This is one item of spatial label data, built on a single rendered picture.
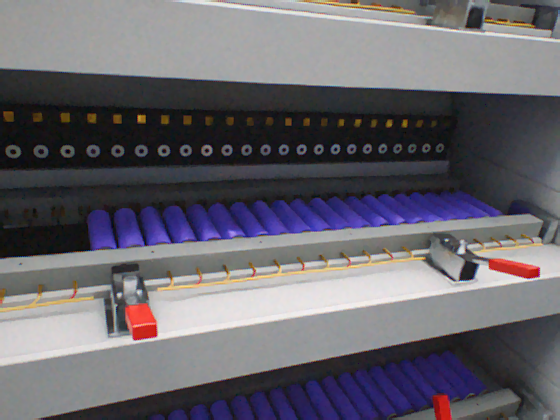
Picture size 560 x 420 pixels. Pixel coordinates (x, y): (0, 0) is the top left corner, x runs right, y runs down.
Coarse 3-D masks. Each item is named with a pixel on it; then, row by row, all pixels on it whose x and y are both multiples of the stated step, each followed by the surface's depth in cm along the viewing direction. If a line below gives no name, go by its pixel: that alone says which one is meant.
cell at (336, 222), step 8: (312, 200) 48; (320, 200) 47; (312, 208) 47; (320, 208) 46; (328, 208) 46; (328, 216) 45; (336, 216) 44; (328, 224) 44; (336, 224) 43; (344, 224) 43
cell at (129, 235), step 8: (120, 216) 39; (128, 216) 39; (120, 224) 38; (128, 224) 38; (136, 224) 39; (120, 232) 37; (128, 232) 37; (136, 232) 37; (120, 240) 37; (128, 240) 36; (136, 240) 36
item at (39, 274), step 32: (416, 224) 44; (448, 224) 45; (480, 224) 46; (512, 224) 47; (32, 256) 32; (64, 256) 32; (96, 256) 33; (128, 256) 33; (160, 256) 34; (192, 256) 34; (224, 256) 35; (256, 256) 37; (288, 256) 38; (320, 256) 39; (352, 256) 40; (0, 288) 30; (32, 288) 31; (64, 288) 32; (160, 288) 32
